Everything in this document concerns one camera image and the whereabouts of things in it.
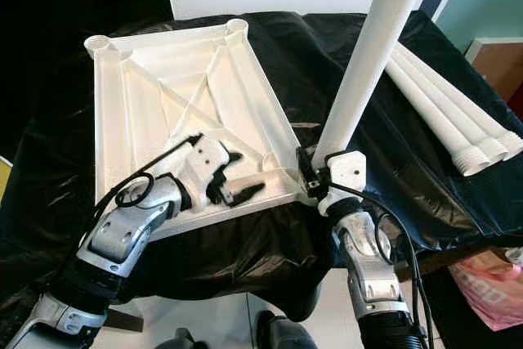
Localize white plastic children table top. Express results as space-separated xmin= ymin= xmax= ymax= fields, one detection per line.
xmin=83 ymin=18 xmax=320 ymax=241

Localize white plastic table leg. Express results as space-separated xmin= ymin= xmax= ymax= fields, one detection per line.
xmin=391 ymin=48 xmax=509 ymax=163
xmin=384 ymin=59 xmax=493 ymax=178
xmin=399 ymin=41 xmax=523 ymax=155
xmin=311 ymin=0 xmax=446 ymax=172

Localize black plastic table cover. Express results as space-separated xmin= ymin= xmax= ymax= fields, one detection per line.
xmin=0 ymin=10 xmax=523 ymax=346

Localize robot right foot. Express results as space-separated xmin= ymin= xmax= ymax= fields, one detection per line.
xmin=256 ymin=310 xmax=324 ymax=349

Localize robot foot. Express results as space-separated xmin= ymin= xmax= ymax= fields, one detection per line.
xmin=172 ymin=329 xmax=209 ymax=349
xmin=256 ymin=310 xmax=324 ymax=349

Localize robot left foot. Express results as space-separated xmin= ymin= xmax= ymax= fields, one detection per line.
xmin=172 ymin=329 xmax=209 ymax=349

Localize dark wooden table leg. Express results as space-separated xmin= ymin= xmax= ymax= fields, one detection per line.
xmin=106 ymin=308 xmax=144 ymax=333

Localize yellow bin with blue band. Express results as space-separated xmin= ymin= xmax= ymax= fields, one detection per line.
xmin=0 ymin=157 xmax=11 ymax=201

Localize pink plastic bag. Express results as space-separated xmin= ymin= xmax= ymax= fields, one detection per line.
xmin=449 ymin=249 xmax=523 ymax=332

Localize brown wooden cabinet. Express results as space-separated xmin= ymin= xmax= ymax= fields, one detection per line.
xmin=464 ymin=36 xmax=523 ymax=117

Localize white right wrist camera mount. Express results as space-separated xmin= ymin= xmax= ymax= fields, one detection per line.
xmin=319 ymin=150 xmax=367 ymax=217

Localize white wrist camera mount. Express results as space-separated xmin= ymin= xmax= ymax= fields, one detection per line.
xmin=319 ymin=150 xmax=367 ymax=217
xmin=178 ymin=138 xmax=242 ymax=203

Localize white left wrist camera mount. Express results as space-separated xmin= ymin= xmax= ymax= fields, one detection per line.
xmin=178 ymin=138 xmax=242 ymax=203

